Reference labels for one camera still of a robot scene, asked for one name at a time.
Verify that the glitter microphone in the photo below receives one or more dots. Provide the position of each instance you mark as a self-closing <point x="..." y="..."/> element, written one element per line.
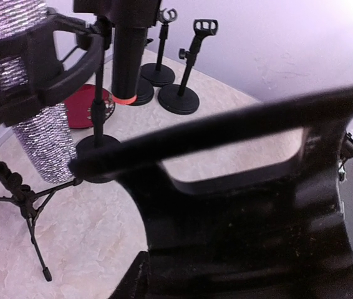
<point x="46" y="137"/>

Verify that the black tripod microphone stand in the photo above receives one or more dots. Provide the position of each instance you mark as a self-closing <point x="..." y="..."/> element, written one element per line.
<point x="33" y="88"/>

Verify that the black desk stand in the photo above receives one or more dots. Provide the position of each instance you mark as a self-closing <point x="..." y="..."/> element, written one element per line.
<point x="157" y="74"/>

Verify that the black microphone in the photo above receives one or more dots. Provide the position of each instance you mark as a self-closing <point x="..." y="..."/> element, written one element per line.
<point x="131" y="20"/>

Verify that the red patterned coaster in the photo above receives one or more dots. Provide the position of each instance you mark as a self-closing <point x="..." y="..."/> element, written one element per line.
<point x="78" y="107"/>

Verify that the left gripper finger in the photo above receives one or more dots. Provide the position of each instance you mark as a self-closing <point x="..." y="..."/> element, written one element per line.
<point x="272" y="232"/>

